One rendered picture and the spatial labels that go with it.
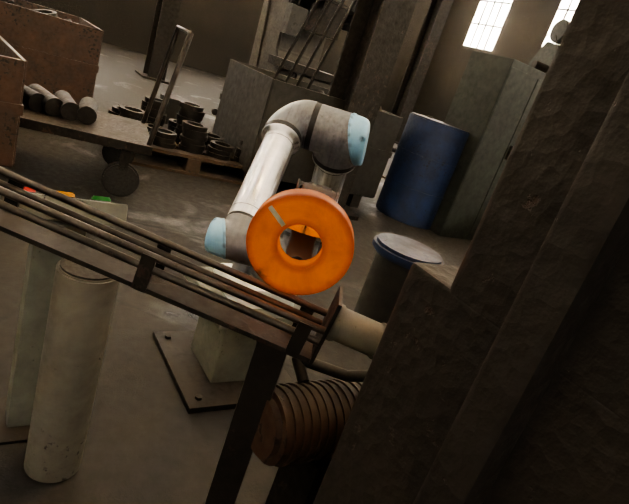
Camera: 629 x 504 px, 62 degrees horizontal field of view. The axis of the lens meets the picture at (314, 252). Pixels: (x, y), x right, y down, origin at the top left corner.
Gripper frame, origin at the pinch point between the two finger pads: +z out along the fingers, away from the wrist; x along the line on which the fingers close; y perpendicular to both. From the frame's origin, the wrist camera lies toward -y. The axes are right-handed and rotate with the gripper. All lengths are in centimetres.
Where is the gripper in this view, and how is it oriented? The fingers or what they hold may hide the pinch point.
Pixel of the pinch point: (304, 230)
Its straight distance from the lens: 75.8
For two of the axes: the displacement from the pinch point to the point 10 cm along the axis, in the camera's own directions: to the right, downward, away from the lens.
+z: 0.0, 0.8, -10.0
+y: 3.1, -9.5, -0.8
